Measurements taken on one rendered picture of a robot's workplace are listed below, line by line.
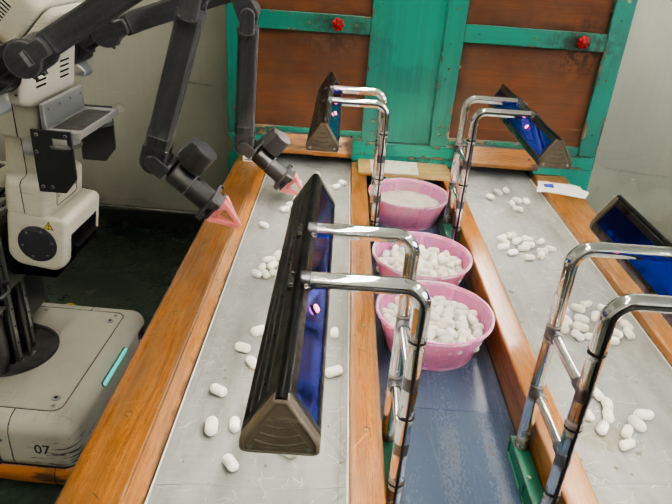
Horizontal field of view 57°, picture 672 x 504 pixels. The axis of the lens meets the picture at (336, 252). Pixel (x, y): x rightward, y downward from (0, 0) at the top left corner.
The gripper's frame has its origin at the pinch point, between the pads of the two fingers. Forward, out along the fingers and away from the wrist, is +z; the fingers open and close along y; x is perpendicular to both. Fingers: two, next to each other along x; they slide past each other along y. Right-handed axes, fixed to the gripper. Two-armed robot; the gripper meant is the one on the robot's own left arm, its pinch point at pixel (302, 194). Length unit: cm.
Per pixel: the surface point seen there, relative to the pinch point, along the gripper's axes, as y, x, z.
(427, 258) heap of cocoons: -31.8, -22.0, 30.1
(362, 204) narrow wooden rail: -4.7, -12.6, 14.2
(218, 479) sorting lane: -114, 4, -1
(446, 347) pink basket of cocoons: -77, -23, 28
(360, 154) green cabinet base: 37.7, -13.8, 12.2
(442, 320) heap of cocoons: -65, -23, 29
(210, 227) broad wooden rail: -29.4, 15.0, -17.7
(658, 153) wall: 118, -102, 135
